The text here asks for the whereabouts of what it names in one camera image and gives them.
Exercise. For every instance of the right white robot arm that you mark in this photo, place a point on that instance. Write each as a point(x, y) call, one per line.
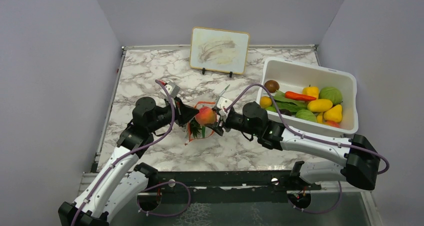
point(353, 160)

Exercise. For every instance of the yellow bell pepper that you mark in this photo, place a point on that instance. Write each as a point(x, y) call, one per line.
point(311, 91)

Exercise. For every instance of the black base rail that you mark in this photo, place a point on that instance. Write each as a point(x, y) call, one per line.
point(210, 187)

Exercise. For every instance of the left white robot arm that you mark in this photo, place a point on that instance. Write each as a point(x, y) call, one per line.
point(122, 177)

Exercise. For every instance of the dark purple fruit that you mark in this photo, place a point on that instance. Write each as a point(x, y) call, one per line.
point(285, 112)

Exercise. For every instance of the green cabbage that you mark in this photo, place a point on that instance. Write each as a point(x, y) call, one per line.
point(331, 93)

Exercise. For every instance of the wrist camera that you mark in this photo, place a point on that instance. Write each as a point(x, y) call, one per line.
point(222, 106)
point(170, 89)

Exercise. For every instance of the brown kiwi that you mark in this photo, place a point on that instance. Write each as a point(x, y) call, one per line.
point(272, 86)

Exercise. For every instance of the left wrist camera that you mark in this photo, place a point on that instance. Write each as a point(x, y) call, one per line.
point(170, 89)

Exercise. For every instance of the green leafy vegetable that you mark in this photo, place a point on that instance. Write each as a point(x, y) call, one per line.
point(291, 105)

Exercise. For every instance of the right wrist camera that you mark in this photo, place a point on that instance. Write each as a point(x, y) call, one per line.
point(222, 106)

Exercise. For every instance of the clear zip bag orange zipper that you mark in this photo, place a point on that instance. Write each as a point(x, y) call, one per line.
point(209, 132)

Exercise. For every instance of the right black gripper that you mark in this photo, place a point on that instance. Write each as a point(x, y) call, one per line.
point(218, 126)

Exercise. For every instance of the red carrot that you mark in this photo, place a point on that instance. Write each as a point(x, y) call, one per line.
point(299, 97)

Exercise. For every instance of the toy pineapple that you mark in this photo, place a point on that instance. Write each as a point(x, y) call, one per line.
point(195, 130)

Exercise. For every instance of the yellow mango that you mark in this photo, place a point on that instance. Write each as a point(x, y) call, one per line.
point(320, 105)

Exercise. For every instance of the small orange fruit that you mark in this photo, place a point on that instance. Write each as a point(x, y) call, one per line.
point(265, 102)

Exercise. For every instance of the red apple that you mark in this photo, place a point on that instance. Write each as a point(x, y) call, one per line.
point(332, 124)

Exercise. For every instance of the grey pen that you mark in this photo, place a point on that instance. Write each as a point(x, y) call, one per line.
point(223, 91)

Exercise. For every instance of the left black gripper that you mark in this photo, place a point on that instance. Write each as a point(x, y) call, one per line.
point(183, 112)

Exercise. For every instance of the green chili pepper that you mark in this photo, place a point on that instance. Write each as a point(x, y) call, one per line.
point(203, 132)

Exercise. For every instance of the peach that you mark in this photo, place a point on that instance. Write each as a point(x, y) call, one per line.
point(205, 116)

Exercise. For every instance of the green bumpy lime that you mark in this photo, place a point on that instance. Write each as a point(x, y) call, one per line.
point(271, 109)

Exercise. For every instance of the white plastic bin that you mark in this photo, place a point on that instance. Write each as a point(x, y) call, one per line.
point(294, 76)

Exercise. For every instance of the yellow pear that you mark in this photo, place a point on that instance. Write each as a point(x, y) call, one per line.
point(335, 114)

